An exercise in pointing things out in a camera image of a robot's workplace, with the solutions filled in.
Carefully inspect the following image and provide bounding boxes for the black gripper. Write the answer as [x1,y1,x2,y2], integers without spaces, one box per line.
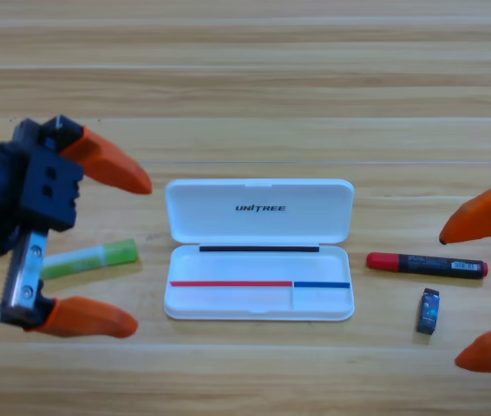
[0,114,154,339]

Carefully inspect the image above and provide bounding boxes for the green highlighter pen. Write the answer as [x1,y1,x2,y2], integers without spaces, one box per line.
[40,237,139,281]

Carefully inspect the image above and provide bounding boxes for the red and black marker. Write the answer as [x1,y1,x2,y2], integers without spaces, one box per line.
[365,251,489,281]

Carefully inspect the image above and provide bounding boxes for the black and blue eraser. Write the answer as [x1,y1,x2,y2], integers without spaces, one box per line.
[416,287,442,335]

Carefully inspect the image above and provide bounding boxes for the white Unitree pencil case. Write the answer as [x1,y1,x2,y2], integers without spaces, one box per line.
[163,178,356,322]

